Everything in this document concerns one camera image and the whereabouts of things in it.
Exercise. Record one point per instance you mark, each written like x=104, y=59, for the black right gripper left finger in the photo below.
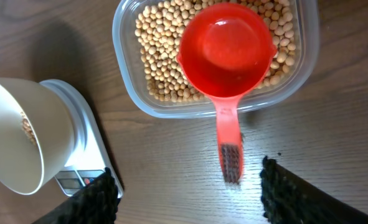
x=97, y=203

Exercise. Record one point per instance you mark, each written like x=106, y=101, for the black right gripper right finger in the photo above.
x=289, y=199

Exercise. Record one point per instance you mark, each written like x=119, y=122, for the red measuring scoop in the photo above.
x=225, y=52

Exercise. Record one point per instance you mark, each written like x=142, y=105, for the white digital kitchen scale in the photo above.
x=89, y=158

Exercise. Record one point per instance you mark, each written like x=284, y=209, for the cream bowl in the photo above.
x=25, y=168

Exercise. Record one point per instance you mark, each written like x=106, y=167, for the soybeans in bowl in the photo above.
x=26, y=127

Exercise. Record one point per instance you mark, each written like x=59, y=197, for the clear plastic bean container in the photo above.
x=147, y=37

